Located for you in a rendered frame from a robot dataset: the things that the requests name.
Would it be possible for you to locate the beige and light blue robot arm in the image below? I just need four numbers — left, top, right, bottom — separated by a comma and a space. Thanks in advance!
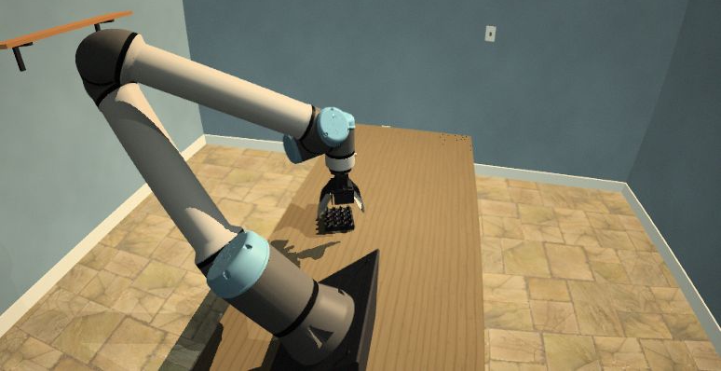
75, 29, 357, 365

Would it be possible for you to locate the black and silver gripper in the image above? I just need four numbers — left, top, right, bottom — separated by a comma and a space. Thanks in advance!
318, 168, 365, 216

